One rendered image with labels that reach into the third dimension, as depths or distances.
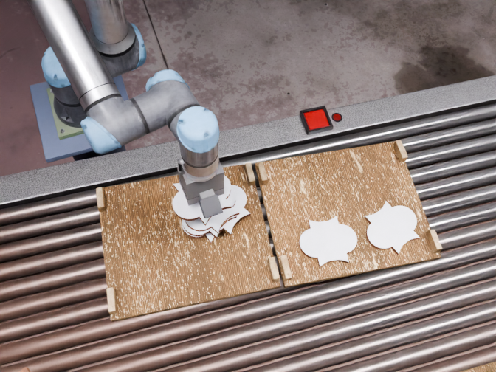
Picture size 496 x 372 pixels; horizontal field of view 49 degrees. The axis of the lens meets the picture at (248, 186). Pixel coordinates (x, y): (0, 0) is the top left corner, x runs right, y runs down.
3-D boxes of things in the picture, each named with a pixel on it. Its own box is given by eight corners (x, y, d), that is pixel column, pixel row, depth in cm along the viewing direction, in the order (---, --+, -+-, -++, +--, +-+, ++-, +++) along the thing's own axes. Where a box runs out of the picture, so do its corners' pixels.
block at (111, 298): (107, 291, 131) (105, 288, 128) (115, 289, 131) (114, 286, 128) (110, 315, 128) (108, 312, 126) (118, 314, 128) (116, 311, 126)
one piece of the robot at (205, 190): (190, 198, 107) (194, 230, 121) (234, 184, 109) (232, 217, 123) (171, 149, 112) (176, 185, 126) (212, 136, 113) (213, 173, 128)
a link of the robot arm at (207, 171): (224, 162, 109) (184, 174, 107) (224, 173, 113) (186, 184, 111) (211, 131, 112) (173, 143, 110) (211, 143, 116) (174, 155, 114)
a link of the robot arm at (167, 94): (125, 83, 105) (150, 125, 101) (176, 60, 108) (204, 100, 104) (131, 106, 112) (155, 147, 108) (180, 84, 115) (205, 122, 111)
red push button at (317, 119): (302, 115, 159) (303, 112, 157) (322, 111, 160) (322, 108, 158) (309, 132, 156) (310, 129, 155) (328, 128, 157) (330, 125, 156)
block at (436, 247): (424, 232, 142) (428, 228, 139) (432, 231, 142) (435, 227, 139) (432, 254, 139) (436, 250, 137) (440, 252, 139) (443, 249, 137)
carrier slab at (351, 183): (255, 165, 150) (255, 162, 148) (395, 143, 155) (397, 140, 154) (283, 288, 135) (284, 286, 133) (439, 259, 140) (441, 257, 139)
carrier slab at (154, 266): (97, 190, 144) (96, 188, 143) (249, 165, 150) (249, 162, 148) (111, 322, 129) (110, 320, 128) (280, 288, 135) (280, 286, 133)
